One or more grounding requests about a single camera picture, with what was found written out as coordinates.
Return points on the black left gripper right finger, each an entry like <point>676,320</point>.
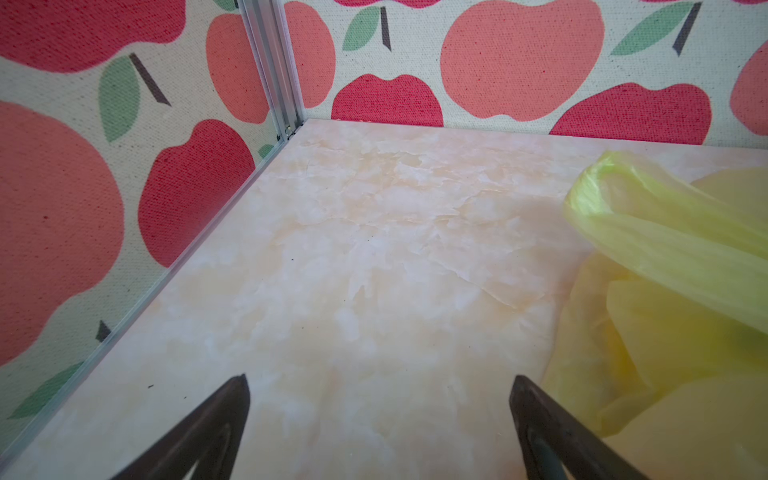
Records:
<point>555,445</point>

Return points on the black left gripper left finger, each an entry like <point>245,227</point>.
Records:
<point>204,444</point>

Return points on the yellow plastic bag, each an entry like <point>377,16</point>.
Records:
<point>661,347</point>

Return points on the left aluminium corner post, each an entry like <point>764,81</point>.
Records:
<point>266,26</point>

